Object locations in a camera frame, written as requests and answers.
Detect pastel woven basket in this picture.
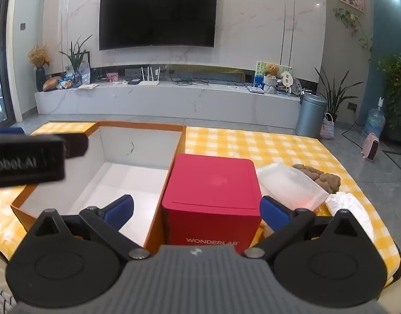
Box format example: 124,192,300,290
320,113,335,140

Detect white marble television console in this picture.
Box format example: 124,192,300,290
35,81,301,130

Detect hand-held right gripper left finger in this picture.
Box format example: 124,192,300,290
28,194,151,260

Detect pink heater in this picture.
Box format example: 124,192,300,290
361,132,380,161

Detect long yellow-green cushion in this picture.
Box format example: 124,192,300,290
187,66,246,84

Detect white decorative plate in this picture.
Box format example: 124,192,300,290
79,62,91,84

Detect green plant in glass vase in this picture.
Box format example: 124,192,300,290
59,35,93,88

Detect grey trash can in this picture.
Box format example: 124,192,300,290
295,93,328,138

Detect clear plastic bag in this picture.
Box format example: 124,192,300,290
255,162,330,210

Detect orange cardboard box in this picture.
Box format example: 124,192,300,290
11,121,187,247

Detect black cables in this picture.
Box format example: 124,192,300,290
169,69,209,86

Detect green printed poster card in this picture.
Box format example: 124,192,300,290
254,61,280,89

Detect teddy bear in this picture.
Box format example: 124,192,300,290
263,64,280,95

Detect brown oval ornament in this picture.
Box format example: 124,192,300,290
43,76,62,91

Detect blue water bottle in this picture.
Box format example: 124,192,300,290
364,97,386,138

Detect white router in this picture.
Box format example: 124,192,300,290
138,66,160,86

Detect yellow checkered tablecloth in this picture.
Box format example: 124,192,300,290
0,122,401,288

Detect large leafy green plant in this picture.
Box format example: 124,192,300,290
375,54,401,131

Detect black power cable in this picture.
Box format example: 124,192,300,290
341,109,366,138

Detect white round cushion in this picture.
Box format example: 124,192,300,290
325,192,375,241

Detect glass sliding door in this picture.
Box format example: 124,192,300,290
0,0,23,125

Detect black wall television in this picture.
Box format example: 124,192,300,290
99,0,218,51

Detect hanging vine plant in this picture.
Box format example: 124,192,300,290
333,7,374,63

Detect snake plant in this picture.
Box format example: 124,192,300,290
313,67,355,121

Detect dried flowers in black vase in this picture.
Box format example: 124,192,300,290
28,45,51,92

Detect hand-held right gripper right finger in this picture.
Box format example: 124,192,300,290
243,195,374,260

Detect round white sign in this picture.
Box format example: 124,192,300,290
279,66,293,89

